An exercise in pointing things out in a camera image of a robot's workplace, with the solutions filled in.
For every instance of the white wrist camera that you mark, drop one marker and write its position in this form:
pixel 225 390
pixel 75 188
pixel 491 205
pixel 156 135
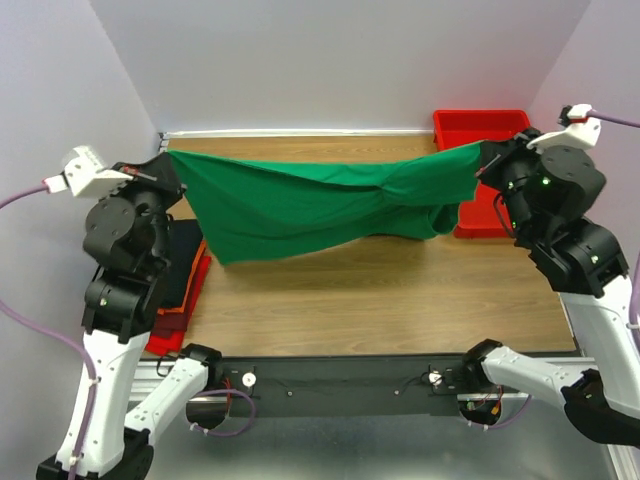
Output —
pixel 580 130
pixel 86 175

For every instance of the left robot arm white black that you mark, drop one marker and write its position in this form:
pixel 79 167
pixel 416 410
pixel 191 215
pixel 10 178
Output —
pixel 128 234

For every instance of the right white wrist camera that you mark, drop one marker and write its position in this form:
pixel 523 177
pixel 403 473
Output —
pixel 580 130

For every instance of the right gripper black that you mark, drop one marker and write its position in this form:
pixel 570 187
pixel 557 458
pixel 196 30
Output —
pixel 494 153

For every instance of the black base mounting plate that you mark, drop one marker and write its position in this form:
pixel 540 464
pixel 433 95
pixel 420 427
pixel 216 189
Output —
pixel 349 386

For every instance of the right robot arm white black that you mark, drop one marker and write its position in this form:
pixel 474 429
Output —
pixel 547 191

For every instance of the red folded t shirt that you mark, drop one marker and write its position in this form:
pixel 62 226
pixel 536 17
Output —
pixel 169 330

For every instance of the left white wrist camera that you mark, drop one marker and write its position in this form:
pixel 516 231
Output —
pixel 86 175

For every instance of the green t shirt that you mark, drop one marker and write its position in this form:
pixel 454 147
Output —
pixel 266 210

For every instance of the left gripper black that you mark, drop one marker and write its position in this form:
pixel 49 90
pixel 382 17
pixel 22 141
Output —
pixel 160 172

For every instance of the black folded t shirt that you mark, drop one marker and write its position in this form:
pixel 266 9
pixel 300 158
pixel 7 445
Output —
pixel 187 246

